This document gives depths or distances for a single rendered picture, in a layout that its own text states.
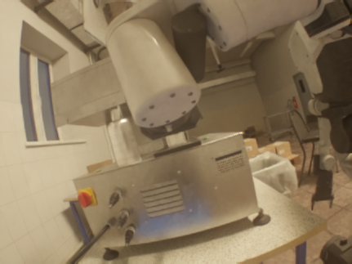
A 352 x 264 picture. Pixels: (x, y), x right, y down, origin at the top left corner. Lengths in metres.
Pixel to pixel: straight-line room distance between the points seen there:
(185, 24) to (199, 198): 0.40
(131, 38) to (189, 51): 0.06
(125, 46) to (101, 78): 0.38
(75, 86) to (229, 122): 10.84
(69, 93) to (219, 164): 0.47
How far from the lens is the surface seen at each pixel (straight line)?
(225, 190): 0.49
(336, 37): 0.64
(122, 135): 0.50
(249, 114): 11.64
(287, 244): 0.49
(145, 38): 0.18
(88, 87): 0.57
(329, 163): 0.93
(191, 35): 0.18
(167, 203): 0.49
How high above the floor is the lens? 1.06
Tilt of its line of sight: 1 degrees up
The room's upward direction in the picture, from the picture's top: 16 degrees counter-clockwise
